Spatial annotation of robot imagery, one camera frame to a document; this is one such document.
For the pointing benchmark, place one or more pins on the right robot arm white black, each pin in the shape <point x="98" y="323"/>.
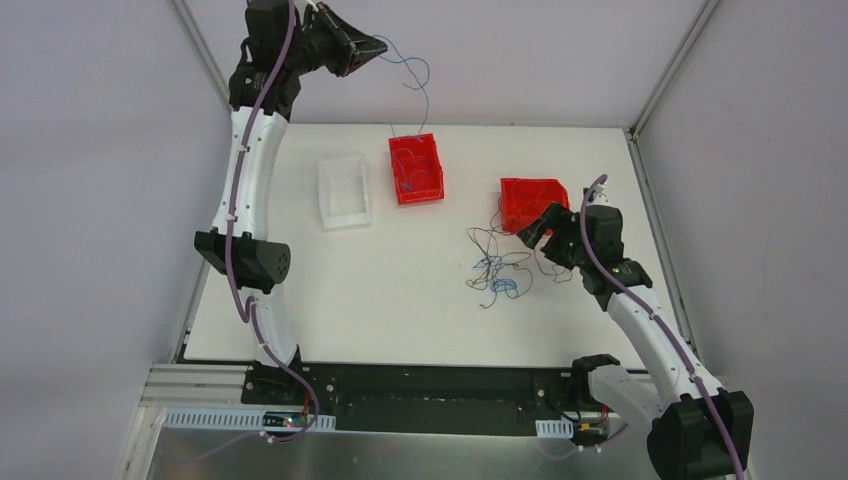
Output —
<point x="693" y="426"/>

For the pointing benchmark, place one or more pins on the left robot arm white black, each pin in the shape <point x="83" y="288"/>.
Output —
<point x="283" y="44"/>

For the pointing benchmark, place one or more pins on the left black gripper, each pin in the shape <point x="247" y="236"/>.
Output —
<point x="334" y="43"/>

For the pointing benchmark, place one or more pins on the clear plastic bin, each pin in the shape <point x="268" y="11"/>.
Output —
<point x="343" y="193"/>

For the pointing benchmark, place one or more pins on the red bin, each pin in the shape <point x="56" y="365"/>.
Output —
<point x="523" y="200"/>
<point x="416" y="168"/>

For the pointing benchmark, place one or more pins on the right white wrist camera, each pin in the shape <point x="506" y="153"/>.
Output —
<point x="596" y="196"/>

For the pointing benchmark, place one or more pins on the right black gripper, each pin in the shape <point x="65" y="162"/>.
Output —
<point x="547" y="225"/>

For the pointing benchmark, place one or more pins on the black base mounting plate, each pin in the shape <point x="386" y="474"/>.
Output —
<point x="488" y="401"/>

